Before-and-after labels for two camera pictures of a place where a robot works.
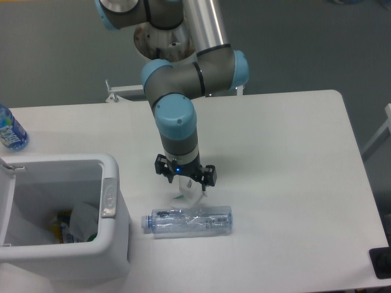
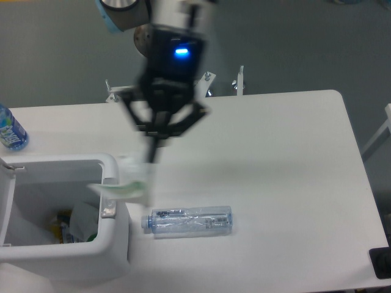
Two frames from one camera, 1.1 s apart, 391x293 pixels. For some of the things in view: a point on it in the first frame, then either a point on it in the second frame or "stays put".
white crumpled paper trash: x=84 y=221 stays put
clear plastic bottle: x=189 y=220 stays put
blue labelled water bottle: x=12 y=134 stays put
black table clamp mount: x=380 y=258 stays put
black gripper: x=193 y=169 -> x=168 y=83
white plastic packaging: x=190 y=193 -> x=134 y=180
